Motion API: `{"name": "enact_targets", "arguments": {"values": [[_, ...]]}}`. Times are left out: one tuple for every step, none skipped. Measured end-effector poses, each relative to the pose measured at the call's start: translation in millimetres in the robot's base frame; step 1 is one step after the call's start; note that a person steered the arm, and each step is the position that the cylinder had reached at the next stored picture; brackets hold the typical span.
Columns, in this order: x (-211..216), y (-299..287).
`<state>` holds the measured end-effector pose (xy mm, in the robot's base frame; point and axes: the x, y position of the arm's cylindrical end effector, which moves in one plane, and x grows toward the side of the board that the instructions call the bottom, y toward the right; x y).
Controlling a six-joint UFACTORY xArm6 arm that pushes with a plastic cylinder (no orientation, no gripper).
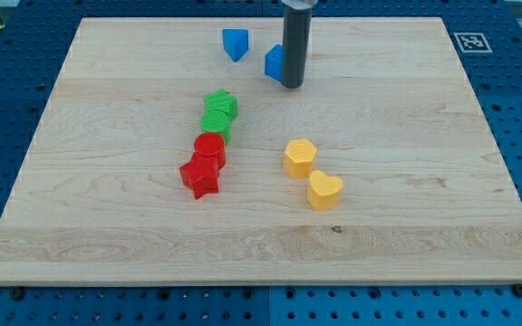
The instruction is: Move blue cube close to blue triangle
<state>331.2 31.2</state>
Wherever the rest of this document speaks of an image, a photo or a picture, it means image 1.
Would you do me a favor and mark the blue cube block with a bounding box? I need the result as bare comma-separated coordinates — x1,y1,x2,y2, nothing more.
265,44,283,82

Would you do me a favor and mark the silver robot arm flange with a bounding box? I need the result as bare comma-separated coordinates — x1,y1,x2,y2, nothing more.
281,0,318,10

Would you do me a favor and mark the blue triangle block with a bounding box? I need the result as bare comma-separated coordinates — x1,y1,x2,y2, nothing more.
222,29,249,62

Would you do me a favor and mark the yellow hexagon block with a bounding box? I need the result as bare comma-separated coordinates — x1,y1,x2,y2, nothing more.
284,139,317,178

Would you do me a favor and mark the red cylinder block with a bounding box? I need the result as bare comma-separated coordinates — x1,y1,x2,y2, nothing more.
194,132,227,169

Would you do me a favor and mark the red star block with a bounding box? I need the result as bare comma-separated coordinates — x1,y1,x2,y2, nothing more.
179,152,219,199

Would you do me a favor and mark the green cylinder block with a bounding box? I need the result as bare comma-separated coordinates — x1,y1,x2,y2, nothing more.
200,110,232,145

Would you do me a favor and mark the yellow heart block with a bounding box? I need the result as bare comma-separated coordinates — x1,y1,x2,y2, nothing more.
306,170,343,211

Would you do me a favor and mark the green star block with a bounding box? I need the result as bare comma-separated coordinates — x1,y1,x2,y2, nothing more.
203,89,238,120

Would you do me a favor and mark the light wooden board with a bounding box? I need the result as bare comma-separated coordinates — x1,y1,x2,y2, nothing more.
0,17,522,287

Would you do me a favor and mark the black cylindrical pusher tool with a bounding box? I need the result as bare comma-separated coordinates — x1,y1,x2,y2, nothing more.
281,5,312,89

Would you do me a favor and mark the white fiducial marker tag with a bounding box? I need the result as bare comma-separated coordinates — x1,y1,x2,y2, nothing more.
453,32,492,53

